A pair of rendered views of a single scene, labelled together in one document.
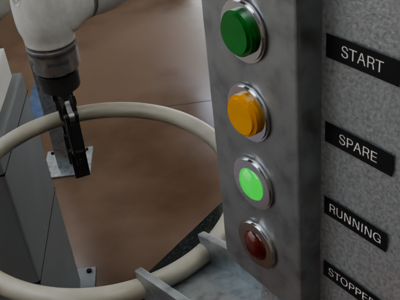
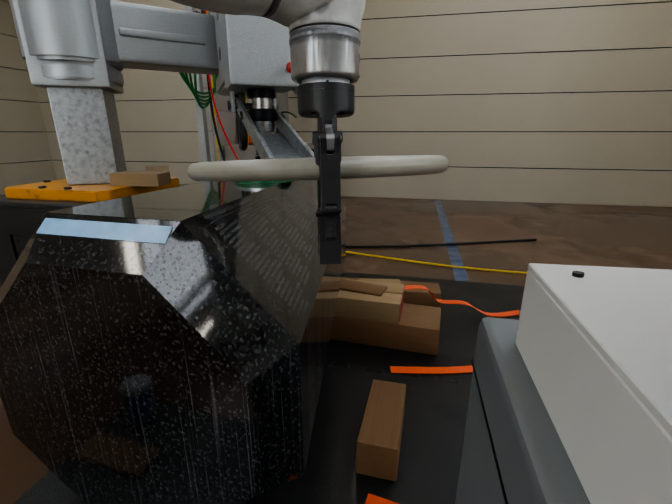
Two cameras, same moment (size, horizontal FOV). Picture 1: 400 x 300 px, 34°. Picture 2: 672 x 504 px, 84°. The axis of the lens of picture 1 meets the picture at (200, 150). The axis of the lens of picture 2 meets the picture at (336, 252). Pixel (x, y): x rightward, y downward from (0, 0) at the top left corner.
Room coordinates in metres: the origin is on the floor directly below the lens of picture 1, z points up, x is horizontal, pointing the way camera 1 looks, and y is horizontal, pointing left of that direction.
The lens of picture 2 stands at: (1.60, 0.37, 0.99)
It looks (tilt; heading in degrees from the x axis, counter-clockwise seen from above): 18 degrees down; 193
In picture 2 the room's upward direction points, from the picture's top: straight up
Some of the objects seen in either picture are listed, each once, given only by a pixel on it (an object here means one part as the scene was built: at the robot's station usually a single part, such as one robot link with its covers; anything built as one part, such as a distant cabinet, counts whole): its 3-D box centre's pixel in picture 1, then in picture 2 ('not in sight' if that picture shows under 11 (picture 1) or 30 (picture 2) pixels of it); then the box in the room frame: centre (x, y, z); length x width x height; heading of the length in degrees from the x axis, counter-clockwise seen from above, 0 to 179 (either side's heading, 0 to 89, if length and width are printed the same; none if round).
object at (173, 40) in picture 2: not in sight; (128, 37); (0.09, -0.86, 1.36); 0.74 x 0.34 x 0.25; 134
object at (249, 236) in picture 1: (258, 243); not in sight; (0.32, -0.03, 1.27); 0.02 x 0.01 x 0.02; 33
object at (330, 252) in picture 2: (74, 148); (329, 239); (1.12, 0.26, 0.85); 0.03 x 0.01 x 0.07; 108
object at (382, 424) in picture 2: not in sight; (383, 424); (0.60, 0.30, 0.07); 0.30 x 0.12 x 0.12; 178
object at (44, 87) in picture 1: (61, 89); (326, 122); (1.09, 0.24, 1.00); 0.08 x 0.07 x 0.09; 18
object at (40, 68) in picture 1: (53, 55); (325, 62); (1.09, 0.24, 1.07); 0.09 x 0.09 x 0.06
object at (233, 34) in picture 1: (240, 31); not in sight; (0.32, -0.03, 1.42); 0.03 x 0.01 x 0.03; 33
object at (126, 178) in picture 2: not in sight; (141, 178); (0.27, -0.75, 0.81); 0.20 x 0.10 x 0.05; 99
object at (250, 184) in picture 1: (253, 182); not in sight; (0.32, -0.03, 1.32); 0.02 x 0.01 x 0.02; 33
